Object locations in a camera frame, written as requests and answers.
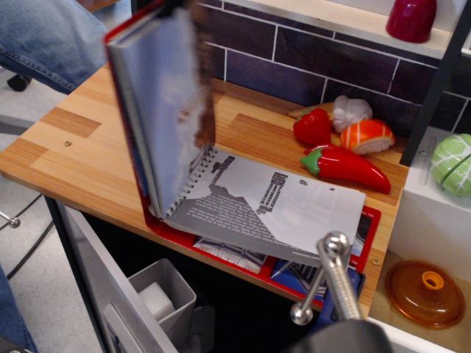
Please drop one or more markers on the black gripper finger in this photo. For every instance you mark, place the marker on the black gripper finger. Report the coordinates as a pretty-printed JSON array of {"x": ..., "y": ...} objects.
[{"x": 167, "y": 8}]

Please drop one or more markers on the red spiral-bound guide book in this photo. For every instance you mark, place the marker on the red spiral-bound guide book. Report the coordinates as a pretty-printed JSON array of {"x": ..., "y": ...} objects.
[{"x": 161, "y": 70}]

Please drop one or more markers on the grey open cabinet door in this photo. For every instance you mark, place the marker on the grey open cabinet door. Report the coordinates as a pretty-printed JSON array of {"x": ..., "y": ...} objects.
[{"x": 123, "y": 318}]

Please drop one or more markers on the blue jeans leg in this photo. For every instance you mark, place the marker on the blue jeans leg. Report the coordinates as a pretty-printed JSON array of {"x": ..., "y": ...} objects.
[{"x": 58, "y": 43}]

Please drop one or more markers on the black chair caster wheel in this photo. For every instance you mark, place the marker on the black chair caster wheel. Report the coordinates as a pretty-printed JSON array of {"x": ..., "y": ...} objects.
[{"x": 19, "y": 83}]

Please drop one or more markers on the red toy strawberry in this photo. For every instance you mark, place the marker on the red toy strawberry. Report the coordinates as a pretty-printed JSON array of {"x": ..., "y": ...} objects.
[{"x": 313, "y": 127}]

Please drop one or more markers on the light wooden shelf board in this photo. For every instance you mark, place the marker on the light wooden shelf board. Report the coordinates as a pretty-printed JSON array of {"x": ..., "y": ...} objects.
[{"x": 347, "y": 20}]

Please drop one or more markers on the white toy garlic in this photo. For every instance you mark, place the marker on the white toy garlic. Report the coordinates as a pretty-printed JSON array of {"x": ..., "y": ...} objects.
[{"x": 349, "y": 111}]

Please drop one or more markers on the red toy chili pepper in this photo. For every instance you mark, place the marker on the red toy chili pepper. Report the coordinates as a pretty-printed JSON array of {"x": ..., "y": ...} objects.
[{"x": 334, "y": 162}]

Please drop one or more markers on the orange salmon sushi toy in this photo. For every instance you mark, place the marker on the orange salmon sushi toy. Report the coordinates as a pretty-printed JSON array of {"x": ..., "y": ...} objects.
[{"x": 368, "y": 136}]

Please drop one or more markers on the magenta cup on shelf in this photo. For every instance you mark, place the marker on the magenta cup on shelf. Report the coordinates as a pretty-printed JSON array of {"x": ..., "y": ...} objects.
[{"x": 412, "y": 20}]

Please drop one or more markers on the white block in bin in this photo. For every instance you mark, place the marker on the white block in bin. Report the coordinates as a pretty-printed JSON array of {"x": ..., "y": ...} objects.
[{"x": 156, "y": 301}]

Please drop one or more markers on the grey plastic bin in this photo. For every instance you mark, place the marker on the grey plastic bin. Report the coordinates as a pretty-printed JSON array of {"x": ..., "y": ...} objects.
[{"x": 176, "y": 325}]

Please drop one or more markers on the green toy cabbage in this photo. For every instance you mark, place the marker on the green toy cabbage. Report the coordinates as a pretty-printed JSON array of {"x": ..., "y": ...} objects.
[{"x": 450, "y": 164}]

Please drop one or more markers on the orange transparent pot lid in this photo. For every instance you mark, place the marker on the orange transparent pot lid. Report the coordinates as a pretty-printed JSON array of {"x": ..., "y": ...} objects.
[{"x": 425, "y": 294}]

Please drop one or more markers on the black shelf post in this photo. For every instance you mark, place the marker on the black shelf post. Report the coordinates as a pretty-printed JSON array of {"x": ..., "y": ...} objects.
[{"x": 445, "y": 69}]

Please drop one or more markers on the metal clamp screw handle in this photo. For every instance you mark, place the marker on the metal clamp screw handle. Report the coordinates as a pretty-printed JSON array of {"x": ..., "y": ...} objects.
[{"x": 332, "y": 249}]

